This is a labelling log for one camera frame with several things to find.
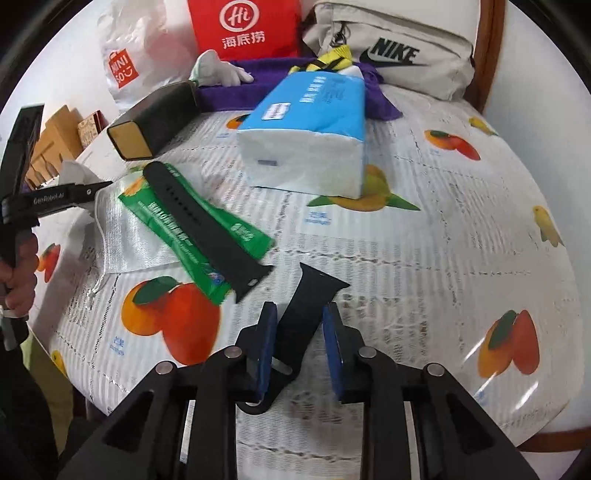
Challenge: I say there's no brown wooden door frame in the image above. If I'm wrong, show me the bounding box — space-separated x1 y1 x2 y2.
464 0 506 114

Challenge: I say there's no black watch strap with holes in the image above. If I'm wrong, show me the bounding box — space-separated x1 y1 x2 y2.
143 161 273 304

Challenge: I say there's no brown patterned book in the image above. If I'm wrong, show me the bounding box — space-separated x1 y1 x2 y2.
78 112 105 148

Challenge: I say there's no person's left hand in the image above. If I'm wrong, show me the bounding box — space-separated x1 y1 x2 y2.
0 233 40 320

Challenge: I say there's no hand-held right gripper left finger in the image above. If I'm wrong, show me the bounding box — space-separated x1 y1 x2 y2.
58 302 280 480

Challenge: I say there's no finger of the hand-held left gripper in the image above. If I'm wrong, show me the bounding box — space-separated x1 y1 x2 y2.
82 181 114 210

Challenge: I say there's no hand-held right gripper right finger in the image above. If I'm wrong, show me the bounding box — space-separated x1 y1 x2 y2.
322 302 541 480

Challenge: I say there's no blue tissue pack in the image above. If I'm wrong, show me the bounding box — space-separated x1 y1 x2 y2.
236 73 368 199

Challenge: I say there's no grey waist bag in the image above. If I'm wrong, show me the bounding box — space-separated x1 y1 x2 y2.
302 0 476 101

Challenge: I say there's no yellow black sock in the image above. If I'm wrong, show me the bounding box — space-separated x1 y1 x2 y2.
288 45 354 75

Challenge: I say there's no red paper bag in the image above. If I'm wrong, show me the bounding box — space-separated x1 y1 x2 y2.
187 0 303 61

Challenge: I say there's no black watch strap with buckle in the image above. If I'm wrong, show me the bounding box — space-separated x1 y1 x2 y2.
235 262 350 415

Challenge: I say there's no dark green box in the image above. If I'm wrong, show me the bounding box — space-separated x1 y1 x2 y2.
107 80 200 161

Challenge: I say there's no white face mask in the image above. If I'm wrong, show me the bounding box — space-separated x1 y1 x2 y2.
87 178 190 303

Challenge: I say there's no purple towel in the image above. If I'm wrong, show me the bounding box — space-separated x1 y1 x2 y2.
194 58 402 121

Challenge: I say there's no green snack packet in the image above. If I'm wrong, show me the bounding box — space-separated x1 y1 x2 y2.
117 164 275 305

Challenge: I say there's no white plastic bag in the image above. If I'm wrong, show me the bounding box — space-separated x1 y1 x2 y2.
97 0 199 112

